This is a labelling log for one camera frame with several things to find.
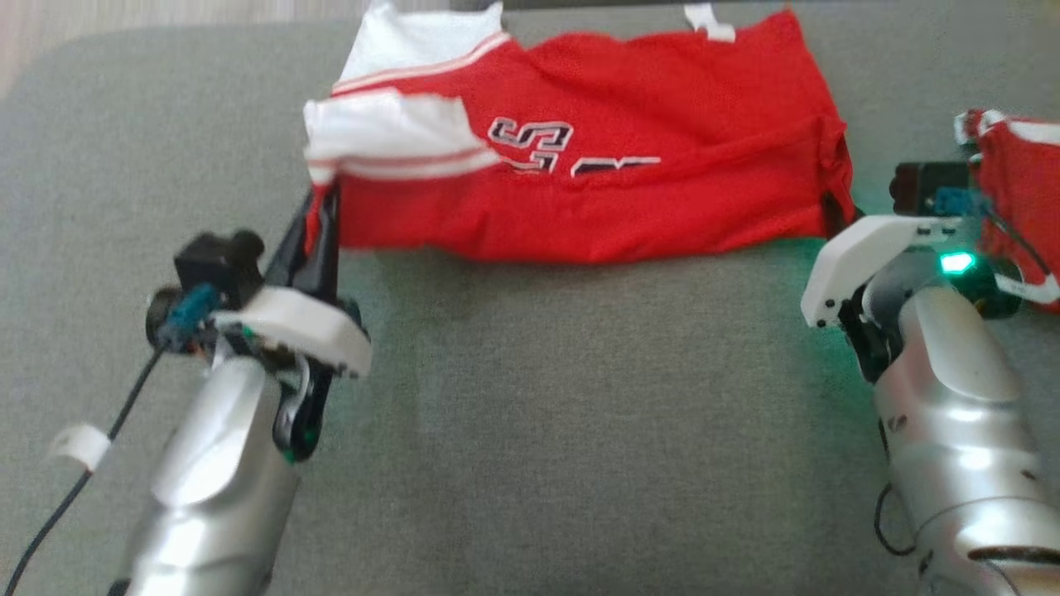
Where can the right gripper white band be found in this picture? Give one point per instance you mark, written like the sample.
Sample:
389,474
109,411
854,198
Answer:
861,248

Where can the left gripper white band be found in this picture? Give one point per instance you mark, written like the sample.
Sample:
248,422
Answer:
306,327

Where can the red Bulls jersey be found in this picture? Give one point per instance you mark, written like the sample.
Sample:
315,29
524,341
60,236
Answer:
1019,190

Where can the red jersey with white sleeves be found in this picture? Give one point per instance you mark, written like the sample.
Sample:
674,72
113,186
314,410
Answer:
662,108

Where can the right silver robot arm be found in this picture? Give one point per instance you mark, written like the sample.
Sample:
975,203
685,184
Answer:
952,414

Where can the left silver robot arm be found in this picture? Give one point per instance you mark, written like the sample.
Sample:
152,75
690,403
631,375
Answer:
215,480

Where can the white tape tag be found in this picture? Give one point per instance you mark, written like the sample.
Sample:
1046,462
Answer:
81,445

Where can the grey sofa seat cushion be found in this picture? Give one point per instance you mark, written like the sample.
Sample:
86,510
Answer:
580,414

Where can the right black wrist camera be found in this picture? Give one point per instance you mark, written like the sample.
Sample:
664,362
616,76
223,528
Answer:
923,186

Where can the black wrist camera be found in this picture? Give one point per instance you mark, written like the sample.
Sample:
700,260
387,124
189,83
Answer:
923,186
211,265

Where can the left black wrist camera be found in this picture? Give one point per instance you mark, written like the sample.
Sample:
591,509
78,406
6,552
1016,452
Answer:
211,265

